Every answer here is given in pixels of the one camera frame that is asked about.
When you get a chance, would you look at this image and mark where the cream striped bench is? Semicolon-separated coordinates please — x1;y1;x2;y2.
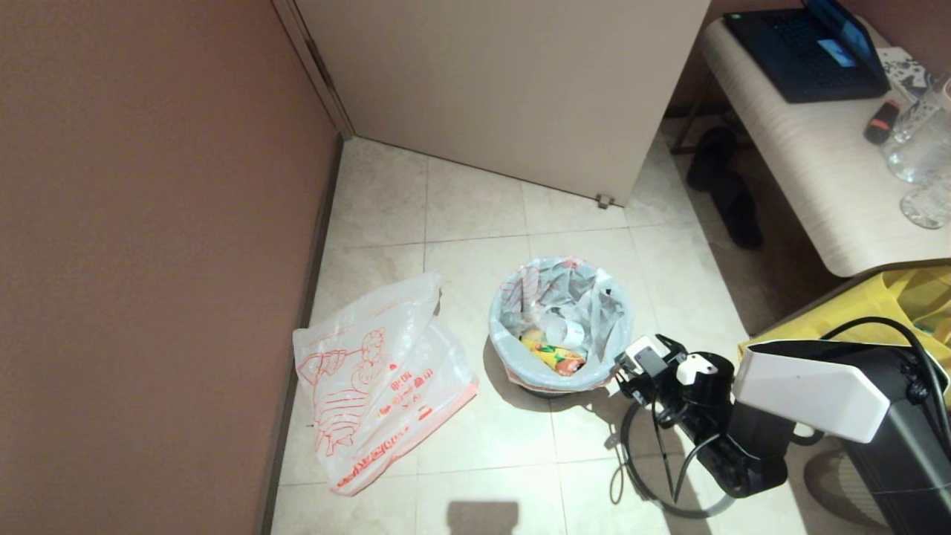
672;16;951;279

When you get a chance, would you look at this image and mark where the spare white plastic bag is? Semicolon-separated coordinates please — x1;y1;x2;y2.
488;256;634;393

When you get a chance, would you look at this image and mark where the beige striped stool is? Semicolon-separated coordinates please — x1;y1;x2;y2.
802;446;870;535

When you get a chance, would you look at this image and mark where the grey plastic bin ring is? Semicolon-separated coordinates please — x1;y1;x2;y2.
621;398;736;519

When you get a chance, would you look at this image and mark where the black round trash bin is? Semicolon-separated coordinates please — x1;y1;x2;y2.
509;370;606;398

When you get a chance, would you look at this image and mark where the beige door frame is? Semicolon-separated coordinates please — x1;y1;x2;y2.
271;0;356;140

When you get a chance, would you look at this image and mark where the yellow bag with black handle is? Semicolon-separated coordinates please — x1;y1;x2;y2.
738;265;951;372

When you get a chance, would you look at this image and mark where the orange yellow snack wrapper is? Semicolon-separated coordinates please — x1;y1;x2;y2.
520;331;588;377

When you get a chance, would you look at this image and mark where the white red-printed plastic bag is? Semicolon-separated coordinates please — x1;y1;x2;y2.
293;271;480;497

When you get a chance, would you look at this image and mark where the black orange handheld device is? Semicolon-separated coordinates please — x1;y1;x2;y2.
863;100;902;146

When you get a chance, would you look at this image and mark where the clear plastic water bottle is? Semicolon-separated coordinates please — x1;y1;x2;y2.
513;305;588;350

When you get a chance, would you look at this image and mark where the clear glass cup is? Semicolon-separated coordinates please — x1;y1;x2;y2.
882;119;951;186
899;172;951;230

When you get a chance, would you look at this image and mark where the beige door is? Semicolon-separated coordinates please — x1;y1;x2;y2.
296;0;713;208

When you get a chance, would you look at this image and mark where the clear ribbed glass bottle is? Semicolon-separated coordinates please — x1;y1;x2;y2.
890;74;951;146

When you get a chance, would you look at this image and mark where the white black patterned card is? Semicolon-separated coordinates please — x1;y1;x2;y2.
877;48;934;102

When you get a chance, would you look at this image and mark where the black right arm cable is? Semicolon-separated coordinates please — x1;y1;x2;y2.
650;317;951;502

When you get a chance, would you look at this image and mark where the black slipper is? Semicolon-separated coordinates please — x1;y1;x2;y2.
710;172;765;250
685;126;741;192

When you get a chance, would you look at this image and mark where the dark blue laptop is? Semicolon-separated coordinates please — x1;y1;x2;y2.
723;0;892;105

